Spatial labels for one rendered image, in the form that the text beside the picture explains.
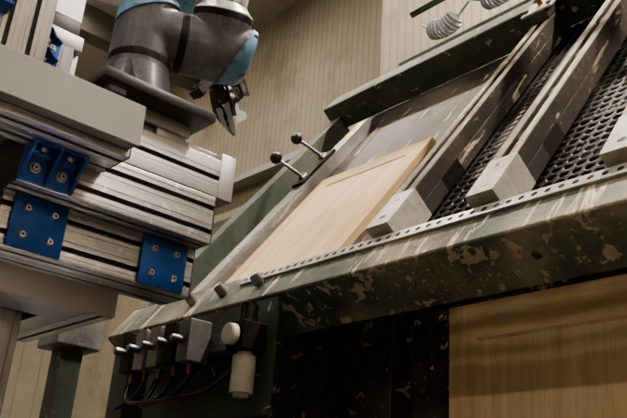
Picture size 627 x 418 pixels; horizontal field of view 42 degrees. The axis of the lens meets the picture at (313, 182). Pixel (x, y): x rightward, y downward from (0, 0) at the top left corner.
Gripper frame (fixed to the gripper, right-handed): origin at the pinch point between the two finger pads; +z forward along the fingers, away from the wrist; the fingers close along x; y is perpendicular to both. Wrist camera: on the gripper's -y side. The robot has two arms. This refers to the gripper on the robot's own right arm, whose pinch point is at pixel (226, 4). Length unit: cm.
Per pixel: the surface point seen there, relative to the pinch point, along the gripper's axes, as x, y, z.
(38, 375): 718, -30, 242
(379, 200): -26, 24, 53
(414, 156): -16, 40, 43
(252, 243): 17, 5, 63
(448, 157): -46, 32, 44
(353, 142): 41, 50, 38
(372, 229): -53, 8, 56
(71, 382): 13, -47, 90
